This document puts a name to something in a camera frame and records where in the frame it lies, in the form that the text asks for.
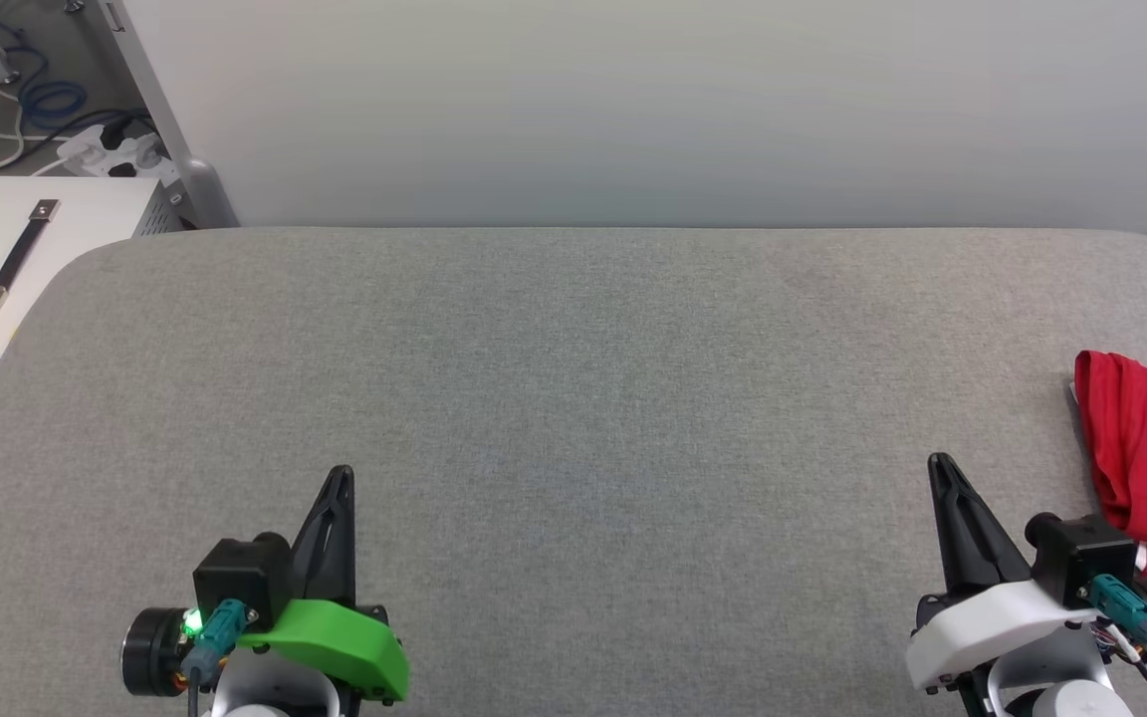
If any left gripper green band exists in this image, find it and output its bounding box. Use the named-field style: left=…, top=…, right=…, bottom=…
left=233, top=465, right=411, bottom=704

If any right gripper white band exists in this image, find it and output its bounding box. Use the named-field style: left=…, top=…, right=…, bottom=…
left=904, top=453, right=1103, bottom=694

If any white power strip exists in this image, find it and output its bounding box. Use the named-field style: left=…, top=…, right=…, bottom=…
left=56, top=119, right=182, bottom=186

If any white box with black handle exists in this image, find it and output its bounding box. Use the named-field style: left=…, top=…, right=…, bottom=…
left=0, top=175, right=188, bottom=377

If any grey metal frame leg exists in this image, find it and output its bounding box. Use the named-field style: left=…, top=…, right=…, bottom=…
left=64, top=0, right=242, bottom=231

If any blue floor cable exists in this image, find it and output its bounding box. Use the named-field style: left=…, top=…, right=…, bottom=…
left=14, top=0, right=89, bottom=132

